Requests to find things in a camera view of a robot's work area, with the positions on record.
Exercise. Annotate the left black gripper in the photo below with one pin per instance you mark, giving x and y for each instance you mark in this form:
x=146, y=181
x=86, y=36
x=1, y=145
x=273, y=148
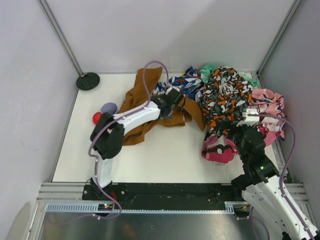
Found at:
x=173, y=97

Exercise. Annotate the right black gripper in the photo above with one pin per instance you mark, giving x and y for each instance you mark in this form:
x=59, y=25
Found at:
x=235, y=131

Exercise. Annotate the brown cloth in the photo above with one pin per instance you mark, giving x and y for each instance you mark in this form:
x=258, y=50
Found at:
x=137, y=96

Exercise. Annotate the orange camouflage cloth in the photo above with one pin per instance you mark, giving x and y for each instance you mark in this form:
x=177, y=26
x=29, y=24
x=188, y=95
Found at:
x=226, y=96

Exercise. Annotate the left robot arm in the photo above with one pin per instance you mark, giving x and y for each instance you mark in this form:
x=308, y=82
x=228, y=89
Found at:
x=108, y=135

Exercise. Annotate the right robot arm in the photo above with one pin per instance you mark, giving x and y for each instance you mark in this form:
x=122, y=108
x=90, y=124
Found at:
x=262, y=187

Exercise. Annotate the pink camouflage cloth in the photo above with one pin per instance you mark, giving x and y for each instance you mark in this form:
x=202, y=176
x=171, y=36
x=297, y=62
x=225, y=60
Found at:
x=218, y=149

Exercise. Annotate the blue white patterned cloth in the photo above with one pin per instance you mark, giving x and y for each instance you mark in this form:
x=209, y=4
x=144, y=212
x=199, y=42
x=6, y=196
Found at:
x=190, y=85

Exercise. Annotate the pink navy striped cloth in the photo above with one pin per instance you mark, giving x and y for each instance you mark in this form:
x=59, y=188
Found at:
x=269, y=103

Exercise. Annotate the mint green cloth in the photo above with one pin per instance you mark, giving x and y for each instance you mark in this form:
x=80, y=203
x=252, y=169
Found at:
x=207, y=70

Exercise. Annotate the lavender plastic cup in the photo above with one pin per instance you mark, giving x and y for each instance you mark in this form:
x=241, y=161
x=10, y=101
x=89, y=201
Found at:
x=110, y=108

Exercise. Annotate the red apple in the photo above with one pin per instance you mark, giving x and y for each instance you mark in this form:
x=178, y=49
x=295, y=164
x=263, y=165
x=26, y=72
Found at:
x=96, y=117

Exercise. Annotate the black round disc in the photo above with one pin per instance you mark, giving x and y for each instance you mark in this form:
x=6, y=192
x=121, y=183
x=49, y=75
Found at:
x=87, y=81

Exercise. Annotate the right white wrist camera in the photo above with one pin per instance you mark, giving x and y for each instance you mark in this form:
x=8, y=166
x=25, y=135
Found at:
x=249, y=117

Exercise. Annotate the slotted cable duct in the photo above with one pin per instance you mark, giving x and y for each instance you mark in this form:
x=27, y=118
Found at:
x=227, y=207

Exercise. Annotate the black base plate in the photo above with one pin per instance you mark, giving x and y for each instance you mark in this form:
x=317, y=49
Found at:
x=172, y=195

